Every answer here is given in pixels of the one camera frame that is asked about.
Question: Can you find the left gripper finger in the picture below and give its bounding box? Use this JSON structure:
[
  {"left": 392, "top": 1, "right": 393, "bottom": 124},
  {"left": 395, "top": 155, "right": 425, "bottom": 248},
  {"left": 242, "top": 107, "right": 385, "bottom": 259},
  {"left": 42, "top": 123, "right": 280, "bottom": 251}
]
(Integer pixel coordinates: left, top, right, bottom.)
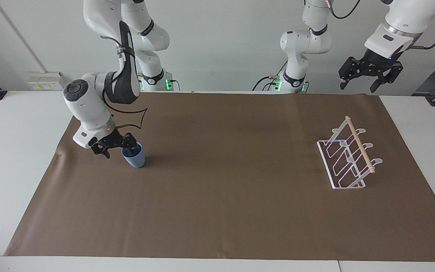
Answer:
[
  {"left": 369, "top": 62, "right": 404, "bottom": 93},
  {"left": 338, "top": 56, "right": 372, "bottom": 90}
]

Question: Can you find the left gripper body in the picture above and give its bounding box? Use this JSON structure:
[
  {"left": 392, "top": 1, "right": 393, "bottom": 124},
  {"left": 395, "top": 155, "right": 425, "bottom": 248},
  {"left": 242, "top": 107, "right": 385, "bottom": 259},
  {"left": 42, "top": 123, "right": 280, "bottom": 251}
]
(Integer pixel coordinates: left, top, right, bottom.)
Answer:
[{"left": 360, "top": 48, "right": 404, "bottom": 72}]

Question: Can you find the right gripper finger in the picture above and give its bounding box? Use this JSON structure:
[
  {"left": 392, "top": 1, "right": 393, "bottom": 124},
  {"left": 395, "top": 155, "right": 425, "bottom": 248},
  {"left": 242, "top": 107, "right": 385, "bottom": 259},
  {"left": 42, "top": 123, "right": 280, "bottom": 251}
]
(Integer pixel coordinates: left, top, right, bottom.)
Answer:
[
  {"left": 123, "top": 132, "right": 143, "bottom": 152},
  {"left": 91, "top": 144, "right": 111, "bottom": 159}
]

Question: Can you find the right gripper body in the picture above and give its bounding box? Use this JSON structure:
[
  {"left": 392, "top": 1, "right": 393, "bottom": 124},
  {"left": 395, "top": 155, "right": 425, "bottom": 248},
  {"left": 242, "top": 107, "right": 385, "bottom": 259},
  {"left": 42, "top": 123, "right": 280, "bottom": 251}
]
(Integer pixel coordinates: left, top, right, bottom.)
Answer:
[{"left": 89, "top": 128, "right": 127, "bottom": 151}]

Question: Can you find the blue cup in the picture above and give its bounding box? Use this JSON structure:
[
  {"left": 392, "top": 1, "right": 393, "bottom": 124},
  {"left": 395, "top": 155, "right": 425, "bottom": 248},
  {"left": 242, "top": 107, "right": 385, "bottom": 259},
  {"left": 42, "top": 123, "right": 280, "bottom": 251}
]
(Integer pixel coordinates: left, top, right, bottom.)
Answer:
[{"left": 122, "top": 142, "right": 146, "bottom": 168}]

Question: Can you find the white wall socket strip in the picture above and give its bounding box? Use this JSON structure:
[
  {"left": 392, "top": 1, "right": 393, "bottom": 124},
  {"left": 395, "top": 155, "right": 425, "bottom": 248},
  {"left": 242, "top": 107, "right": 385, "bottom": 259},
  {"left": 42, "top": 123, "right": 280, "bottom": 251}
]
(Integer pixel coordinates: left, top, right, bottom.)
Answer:
[{"left": 28, "top": 71, "right": 65, "bottom": 91}]

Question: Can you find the white wire cup holder rack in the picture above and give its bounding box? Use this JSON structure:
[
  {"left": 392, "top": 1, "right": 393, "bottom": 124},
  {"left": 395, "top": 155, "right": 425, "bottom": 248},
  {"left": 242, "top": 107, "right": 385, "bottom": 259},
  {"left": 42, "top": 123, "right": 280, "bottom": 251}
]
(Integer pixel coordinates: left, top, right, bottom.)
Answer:
[{"left": 316, "top": 115, "right": 384, "bottom": 190}]

